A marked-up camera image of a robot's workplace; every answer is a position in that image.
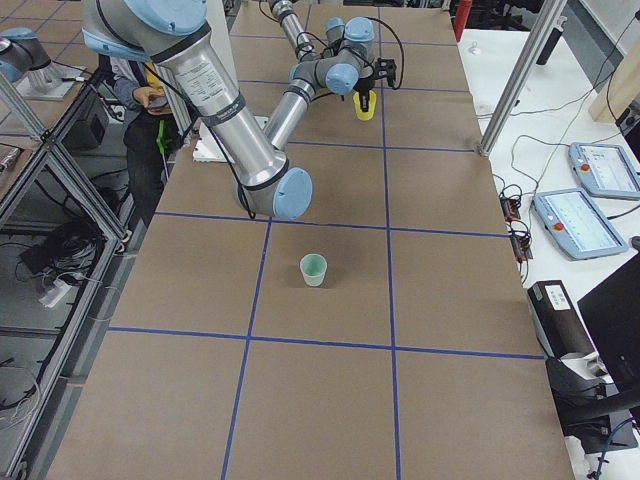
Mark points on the black monitor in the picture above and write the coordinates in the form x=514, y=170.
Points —
x=610, y=312

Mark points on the teach pendant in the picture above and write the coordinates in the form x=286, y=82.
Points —
x=577, y=225
x=604, y=170

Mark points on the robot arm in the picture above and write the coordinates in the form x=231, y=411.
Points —
x=176, y=35
x=345, y=67

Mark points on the seated person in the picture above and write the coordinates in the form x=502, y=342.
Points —
x=134, y=85

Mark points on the aluminium frame post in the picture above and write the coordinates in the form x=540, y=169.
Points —
x=550, y=12

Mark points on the yellow cup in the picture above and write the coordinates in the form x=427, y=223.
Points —
x=365, y=105

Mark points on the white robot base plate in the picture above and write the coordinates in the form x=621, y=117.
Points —
x=210, y=145

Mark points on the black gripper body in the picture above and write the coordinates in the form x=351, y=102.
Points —
x=364, y=90

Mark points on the green cup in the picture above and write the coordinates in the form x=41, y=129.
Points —
x=313, y=268

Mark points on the brown paper table mat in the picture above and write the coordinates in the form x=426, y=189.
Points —
x=415, y=359

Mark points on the smartphone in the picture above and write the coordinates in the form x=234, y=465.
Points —
x=158, y=103

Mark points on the black box with label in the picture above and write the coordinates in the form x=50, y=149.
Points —
x=558, y=326

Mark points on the near teach pendant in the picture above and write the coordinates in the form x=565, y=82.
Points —
x=577, y=225

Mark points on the far teach pendant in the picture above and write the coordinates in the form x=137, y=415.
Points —
x=604, y=170

